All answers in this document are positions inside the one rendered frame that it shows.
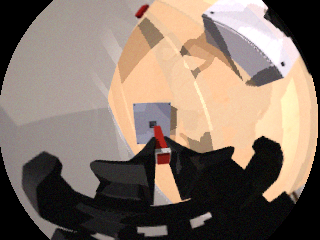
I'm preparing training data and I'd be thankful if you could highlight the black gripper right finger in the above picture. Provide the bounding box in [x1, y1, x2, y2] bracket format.
[164, 136, 235, 201]

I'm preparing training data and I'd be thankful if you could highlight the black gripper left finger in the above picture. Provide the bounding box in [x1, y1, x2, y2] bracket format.
[89, 137, 156, 205]

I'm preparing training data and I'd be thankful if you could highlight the red peg with white band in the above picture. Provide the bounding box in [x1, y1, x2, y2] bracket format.
[155, 125, 171, 165]

